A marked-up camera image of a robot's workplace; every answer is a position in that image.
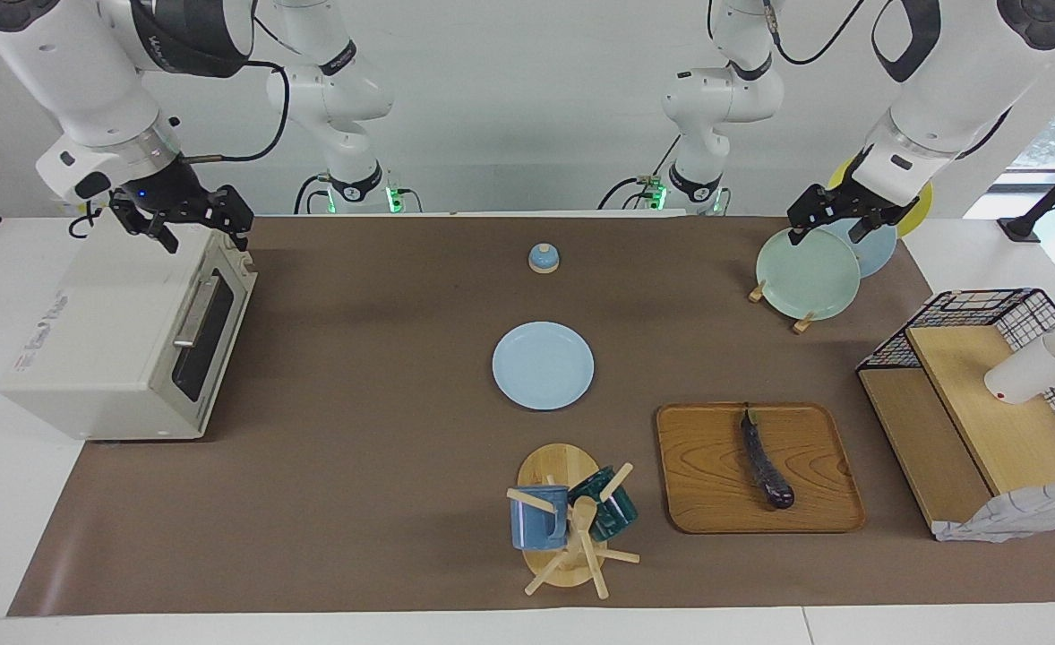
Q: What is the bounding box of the dark green mug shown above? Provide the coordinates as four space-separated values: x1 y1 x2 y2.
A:
568 466 639 542

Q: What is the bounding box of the brown table mat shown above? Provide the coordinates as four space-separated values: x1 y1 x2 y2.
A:
6 215 1055 617

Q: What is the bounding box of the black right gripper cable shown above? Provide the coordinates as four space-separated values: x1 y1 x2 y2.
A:
178 61 291 164

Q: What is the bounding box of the square wooden tray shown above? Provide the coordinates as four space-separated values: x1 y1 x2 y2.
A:
656 402 867 535

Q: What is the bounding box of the wooden mug tree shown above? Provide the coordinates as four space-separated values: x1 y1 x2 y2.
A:
506 443 641 599

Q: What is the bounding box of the light blue plate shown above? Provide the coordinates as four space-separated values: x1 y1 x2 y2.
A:
819 218 898 279
492 322 596 411

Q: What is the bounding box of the white toaster oven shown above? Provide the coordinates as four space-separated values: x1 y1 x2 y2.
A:
0 222 258 442

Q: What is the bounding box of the stepped wooden shelf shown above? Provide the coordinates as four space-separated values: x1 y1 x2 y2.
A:
857 324 1055 538

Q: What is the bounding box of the dark purple eggplant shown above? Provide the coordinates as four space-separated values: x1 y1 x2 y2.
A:
741 403 796 511

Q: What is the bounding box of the light blue standing plate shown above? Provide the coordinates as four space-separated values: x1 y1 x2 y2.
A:
819 218 898 279

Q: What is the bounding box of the black angled stand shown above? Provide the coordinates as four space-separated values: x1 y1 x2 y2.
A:
998 143 1055 243

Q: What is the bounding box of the pale green standing plate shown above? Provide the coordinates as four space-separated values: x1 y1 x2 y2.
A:
755 227 862 321

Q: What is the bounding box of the white checked cloth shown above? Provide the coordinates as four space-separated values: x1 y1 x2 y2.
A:
931 483 1055 544

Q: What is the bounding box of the yellow standing plate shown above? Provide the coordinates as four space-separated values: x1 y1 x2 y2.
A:
828 157 933 238

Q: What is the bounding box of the white plastic cup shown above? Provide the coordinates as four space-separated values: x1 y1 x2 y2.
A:
984 333 1055 406

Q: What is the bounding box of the blue enamel mug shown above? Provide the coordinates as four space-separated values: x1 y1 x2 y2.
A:
510 485 570 551

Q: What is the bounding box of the black arm base cable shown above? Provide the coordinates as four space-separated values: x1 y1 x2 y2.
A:
293 175 331 216
597 134 682 212

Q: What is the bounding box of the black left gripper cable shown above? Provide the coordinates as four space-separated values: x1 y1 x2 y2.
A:
765 0 869 67

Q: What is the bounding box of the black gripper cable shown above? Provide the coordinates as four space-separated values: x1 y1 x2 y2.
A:
765 0 869 67
178 61 291 164

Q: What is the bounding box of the wooden plate rack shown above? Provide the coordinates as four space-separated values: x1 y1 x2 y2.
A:
748 280 817 335

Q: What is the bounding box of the black wire basket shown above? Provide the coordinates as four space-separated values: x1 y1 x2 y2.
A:
856 288 1055 474

